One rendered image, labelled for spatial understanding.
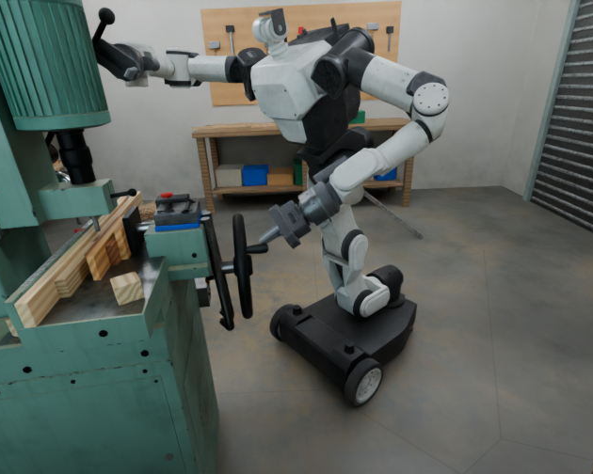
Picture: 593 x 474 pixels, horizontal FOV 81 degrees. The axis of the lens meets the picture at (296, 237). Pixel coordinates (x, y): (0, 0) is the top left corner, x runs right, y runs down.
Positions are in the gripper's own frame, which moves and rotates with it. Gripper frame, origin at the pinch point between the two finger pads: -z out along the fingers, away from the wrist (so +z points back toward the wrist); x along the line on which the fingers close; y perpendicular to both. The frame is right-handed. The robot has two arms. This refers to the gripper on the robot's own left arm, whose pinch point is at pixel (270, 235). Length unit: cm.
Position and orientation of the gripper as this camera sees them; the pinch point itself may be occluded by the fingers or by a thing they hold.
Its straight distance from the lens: 86.9
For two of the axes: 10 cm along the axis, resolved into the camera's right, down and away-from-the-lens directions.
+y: -3.1, -3.3, -8.9
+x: -4.5, -7.7, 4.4
